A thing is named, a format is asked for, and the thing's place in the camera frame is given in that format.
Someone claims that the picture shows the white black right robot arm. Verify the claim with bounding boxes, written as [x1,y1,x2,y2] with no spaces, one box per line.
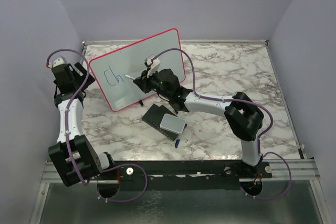
[132,69,264,177]

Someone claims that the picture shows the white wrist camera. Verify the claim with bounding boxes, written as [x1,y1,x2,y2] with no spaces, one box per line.
[52,56,68,68]
[145,56,161,78]

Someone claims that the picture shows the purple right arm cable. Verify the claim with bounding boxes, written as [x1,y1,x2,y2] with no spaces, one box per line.
[151,48,292,201]

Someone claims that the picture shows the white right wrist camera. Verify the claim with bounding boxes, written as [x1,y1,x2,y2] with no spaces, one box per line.
[145,56,161,78]

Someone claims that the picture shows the aluminium table edge frame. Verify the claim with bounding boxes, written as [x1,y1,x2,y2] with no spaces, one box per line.
[54,39,307,162]

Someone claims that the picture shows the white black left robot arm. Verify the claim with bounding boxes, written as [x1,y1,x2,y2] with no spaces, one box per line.
[48,56,116,187]

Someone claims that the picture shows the pink framed whiteboard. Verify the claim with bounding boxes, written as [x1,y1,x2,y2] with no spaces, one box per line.
[89,28,181,112]

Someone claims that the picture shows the blue marker cap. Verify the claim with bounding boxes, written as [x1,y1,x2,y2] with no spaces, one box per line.
[174,139,180,148]

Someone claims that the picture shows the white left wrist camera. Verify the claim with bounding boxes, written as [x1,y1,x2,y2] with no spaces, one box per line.
[52,56,68,68]

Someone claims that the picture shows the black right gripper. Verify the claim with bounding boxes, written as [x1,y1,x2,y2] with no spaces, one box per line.
[134,67,171,100]

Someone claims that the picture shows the blue handled pliers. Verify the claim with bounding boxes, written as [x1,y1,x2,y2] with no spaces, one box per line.
[171,105,178,115]

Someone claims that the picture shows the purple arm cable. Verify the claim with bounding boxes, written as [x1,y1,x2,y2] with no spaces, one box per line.
[46,48,149,204]
[151,48,292,201]

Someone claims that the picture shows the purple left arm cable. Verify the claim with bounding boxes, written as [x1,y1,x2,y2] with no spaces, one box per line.
[46,48,149,204]

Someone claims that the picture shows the black front mounting rail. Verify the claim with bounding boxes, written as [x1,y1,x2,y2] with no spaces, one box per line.
[104,159,274,192]

